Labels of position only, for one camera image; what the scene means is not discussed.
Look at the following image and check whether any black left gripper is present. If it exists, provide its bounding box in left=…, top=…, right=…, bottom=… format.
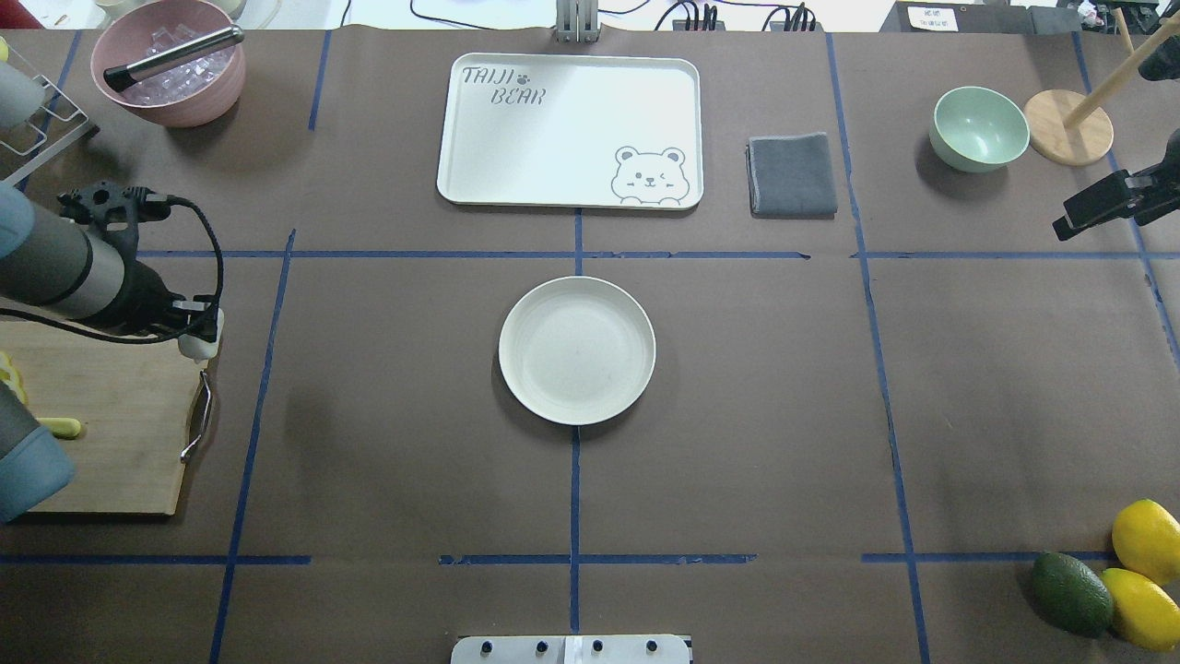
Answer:
left=55, top=182, right=224, bottom=344

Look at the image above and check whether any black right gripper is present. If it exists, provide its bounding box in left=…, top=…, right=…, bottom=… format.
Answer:
left=1053, top=130, right=1179, bottom=243

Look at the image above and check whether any cream round plate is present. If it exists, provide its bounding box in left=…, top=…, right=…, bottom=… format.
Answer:
left=498, top=276, right=657, bottom=426

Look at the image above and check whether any white steamed bun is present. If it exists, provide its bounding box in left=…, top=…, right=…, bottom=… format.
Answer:
left=177, top=335, right=222, bottom=364

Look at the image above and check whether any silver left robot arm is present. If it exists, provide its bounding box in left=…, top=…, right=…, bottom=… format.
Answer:
left=1, top=182, right=225, bottom=364

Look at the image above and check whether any white bear tray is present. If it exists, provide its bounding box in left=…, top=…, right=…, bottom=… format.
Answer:
left=437, top=52, right=704, bottom=210

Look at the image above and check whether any wooden mug tree stand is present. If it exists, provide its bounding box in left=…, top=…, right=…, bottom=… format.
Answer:
left=1023, top=14, right=1179, bottom=167

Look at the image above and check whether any bamboo cutting board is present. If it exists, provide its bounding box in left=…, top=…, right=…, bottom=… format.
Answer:
left=4, top=321, right=211, bottom=517

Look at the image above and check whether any mint green bowl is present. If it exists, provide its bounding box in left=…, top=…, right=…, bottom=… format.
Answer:
left=927, top=87, right=1030, bottom=173

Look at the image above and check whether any yellow-green plastic knife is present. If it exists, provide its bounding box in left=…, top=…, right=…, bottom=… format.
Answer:
left=37, top=418, right=85, bottom=440

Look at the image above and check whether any pink bowl of ice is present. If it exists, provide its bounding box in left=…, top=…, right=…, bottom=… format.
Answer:
left=89, top=1, right=247, bottom=127

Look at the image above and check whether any light blue cup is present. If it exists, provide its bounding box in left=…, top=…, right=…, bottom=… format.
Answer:
left=0, top=63, right=46, bottom=130

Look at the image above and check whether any grey folded cloth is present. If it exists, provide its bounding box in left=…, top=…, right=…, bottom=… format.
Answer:
left=747, top=132, right=838, bottom=219

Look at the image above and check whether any yellow lemon outer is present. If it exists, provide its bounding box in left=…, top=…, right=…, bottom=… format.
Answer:
left=1110, top=499, right=1179, bottom=586

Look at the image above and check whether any green avocado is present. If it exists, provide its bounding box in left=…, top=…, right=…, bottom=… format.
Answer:
left=1030, top=553, right=1115, bottom=638

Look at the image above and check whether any yellow lemon near avocado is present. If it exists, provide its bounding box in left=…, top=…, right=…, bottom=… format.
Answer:
left=1100, top=568, right=1179, bottom=652

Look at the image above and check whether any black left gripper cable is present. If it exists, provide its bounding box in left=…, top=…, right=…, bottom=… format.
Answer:
left=0, top=193, right=227, bottom=344

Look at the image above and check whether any white wire cup rack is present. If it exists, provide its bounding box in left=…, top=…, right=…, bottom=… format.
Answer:
left=1, top=50, right=100, bottom=186

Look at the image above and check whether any steel ice scoop handle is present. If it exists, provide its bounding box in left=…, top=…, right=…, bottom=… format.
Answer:
left=101, top=24, right=245, bottom=92

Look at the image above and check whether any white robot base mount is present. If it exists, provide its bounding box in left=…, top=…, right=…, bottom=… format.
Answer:
left=450, top=635, right=694, bottom=663

